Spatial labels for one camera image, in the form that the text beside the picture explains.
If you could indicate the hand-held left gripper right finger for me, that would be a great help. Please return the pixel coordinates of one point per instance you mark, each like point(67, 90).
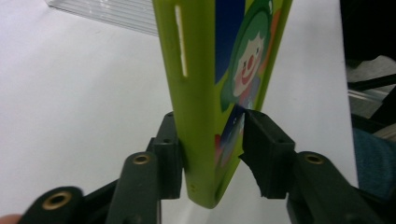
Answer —
point(269, 155)

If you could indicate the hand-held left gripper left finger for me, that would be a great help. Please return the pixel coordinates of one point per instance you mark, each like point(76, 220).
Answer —
point(169, 161)

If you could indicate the clear plastic tray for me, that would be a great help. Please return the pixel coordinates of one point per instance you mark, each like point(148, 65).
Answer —
point(118, 15)

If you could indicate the teal fabric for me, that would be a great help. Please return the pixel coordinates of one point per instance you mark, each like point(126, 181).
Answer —
point(375, 161)

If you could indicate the white table mat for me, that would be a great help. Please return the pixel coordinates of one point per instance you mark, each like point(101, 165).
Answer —
point(68, 93)

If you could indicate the black curtain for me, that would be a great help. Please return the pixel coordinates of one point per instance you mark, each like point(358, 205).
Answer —
point(367, 28)

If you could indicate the aluminium floor rail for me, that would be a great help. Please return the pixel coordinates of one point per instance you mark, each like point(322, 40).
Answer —
point(364, 95)

